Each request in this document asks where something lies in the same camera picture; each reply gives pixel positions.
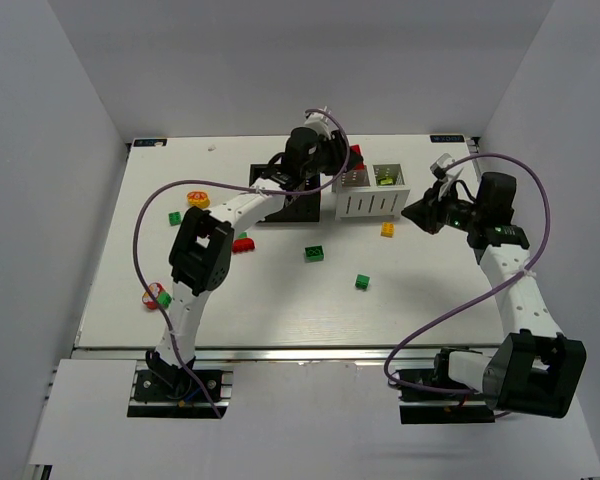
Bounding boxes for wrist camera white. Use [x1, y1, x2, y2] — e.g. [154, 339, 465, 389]
[430, 153, 463, 200]
[303, 106, 331, 138]

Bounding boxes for red arched lego green top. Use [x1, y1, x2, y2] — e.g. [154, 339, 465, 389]
[231, 232, 256, 254]

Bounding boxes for small green square lego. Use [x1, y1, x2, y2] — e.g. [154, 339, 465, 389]
[168, 211, 182, 226]

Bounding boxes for black two-compartment container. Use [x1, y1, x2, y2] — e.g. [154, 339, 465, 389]
[249, 164, 321, 224]

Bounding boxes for lime small lego brick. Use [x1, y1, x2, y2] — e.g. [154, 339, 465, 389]
[376, 172, 394, 186]

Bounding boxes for small dark green lego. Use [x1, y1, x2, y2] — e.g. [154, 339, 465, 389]
[354, 274, 370, 291]

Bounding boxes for blue label left corner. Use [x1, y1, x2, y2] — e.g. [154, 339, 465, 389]
[132, 138, 167, 148]

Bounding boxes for dark green 2x2 lego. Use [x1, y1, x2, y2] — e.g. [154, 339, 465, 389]
[304, 245, 325, 262]

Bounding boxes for white two-compartment container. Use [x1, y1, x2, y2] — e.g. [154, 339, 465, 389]
[331, 163, 411, 219]

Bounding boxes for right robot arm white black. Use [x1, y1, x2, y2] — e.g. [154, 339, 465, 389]
[401, 172, 587, 418]

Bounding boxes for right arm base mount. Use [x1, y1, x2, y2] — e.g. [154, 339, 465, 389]
[396, 348, 496, 425]

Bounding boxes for red flower lego green brick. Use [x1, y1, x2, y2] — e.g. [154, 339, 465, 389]
[142, 282, 172, 310]

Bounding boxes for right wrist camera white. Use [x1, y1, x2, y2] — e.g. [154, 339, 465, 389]
[430, 153, 463, 200]

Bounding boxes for aluminium table front rail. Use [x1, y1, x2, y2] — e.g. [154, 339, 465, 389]
[69, 344, 506, 364]

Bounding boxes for blue label corner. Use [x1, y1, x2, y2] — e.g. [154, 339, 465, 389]
[132, 138, 167, 148]
[429, 134, 465, 143]

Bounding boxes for red rounded lego block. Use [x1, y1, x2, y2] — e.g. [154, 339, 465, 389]
[348, 145, 365, 171]

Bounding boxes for orange small lego brick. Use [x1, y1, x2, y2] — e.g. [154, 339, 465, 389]
[381, 222, 395, 238]

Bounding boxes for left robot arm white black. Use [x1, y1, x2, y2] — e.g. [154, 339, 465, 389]
[146, 127, 363, 400]

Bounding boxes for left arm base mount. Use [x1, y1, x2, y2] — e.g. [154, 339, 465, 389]
[127, 368, 233, 420]

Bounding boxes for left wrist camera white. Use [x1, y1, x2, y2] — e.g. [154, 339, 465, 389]
[303, 106, 331, 138]

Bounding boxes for yellow round flower lego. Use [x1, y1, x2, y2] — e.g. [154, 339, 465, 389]
[186, 190, 211, 209]

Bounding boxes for blue label right corner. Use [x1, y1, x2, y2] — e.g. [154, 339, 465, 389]
[429, 134, 465, 143]

